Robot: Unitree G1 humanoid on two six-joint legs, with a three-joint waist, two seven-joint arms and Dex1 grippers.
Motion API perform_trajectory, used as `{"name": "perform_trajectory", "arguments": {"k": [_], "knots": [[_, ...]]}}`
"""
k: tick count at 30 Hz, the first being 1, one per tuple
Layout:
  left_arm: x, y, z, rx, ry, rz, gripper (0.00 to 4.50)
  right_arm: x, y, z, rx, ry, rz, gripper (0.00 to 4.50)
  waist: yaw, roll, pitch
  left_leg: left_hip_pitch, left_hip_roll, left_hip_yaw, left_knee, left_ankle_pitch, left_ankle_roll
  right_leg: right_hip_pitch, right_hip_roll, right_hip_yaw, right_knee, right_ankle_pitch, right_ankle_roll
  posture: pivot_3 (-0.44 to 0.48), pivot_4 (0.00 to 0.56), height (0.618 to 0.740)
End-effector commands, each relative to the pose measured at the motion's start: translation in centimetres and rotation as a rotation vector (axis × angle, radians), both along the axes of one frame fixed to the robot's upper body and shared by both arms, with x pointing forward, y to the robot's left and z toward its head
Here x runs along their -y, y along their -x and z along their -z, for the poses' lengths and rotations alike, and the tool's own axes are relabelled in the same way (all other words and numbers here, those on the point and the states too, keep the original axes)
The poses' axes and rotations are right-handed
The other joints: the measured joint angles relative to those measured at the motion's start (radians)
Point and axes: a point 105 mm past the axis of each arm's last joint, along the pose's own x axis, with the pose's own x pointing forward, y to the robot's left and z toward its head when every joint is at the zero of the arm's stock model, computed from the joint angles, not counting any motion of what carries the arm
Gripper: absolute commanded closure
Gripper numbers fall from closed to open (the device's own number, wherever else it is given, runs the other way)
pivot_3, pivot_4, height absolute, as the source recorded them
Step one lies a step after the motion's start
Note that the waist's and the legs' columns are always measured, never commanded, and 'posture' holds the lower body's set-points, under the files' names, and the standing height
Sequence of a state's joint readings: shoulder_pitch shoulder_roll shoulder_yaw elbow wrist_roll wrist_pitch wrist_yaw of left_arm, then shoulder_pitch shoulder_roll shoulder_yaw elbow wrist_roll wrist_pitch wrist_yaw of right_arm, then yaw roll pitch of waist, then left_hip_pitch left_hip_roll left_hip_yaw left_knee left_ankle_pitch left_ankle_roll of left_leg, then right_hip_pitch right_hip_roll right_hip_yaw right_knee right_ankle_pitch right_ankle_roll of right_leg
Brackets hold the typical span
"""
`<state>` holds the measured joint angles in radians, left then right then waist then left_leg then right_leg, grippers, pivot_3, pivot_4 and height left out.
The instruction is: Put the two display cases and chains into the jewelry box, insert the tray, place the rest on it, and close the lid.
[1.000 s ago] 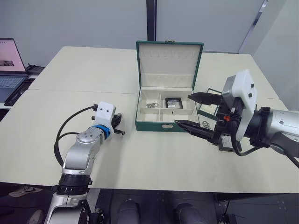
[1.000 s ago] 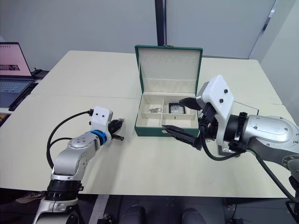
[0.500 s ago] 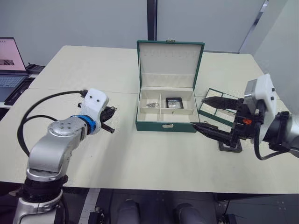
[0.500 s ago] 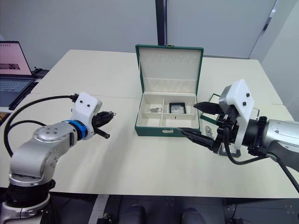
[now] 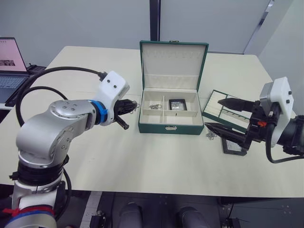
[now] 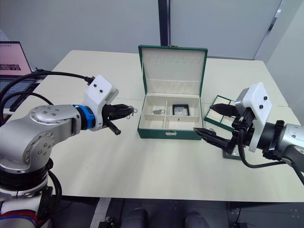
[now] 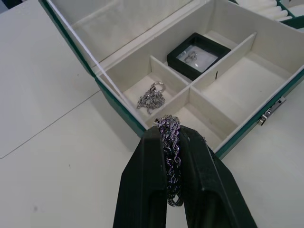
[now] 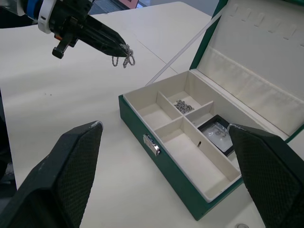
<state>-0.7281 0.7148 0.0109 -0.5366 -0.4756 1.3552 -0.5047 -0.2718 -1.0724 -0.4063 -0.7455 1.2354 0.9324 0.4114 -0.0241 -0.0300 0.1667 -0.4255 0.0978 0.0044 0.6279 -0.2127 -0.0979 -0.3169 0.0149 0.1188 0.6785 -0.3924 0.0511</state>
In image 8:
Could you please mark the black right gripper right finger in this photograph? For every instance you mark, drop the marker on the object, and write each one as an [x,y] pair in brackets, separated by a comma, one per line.
[270,171]

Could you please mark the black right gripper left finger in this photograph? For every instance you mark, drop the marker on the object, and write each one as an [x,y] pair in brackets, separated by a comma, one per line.
[59,171]

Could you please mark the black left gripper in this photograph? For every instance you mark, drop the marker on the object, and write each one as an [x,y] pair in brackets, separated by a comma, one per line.
[64,21]

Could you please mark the green jewelry box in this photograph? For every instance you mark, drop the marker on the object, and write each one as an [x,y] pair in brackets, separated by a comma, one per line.
[180,152]

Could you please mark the red white sign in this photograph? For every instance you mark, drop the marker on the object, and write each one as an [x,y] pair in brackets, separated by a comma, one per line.
[129,2]

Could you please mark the thin white strip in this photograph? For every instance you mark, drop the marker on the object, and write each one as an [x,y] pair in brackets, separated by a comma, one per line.
[183,50]

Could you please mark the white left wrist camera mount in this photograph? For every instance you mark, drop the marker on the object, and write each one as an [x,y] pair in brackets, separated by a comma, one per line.
[44,19]

